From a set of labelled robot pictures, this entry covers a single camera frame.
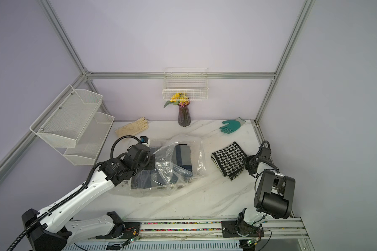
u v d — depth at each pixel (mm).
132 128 1152
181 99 988
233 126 1179
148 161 575
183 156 884
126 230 742
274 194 472
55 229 396
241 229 689
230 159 954
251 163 709
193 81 938
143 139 659
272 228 763
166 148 800
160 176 765
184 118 1144
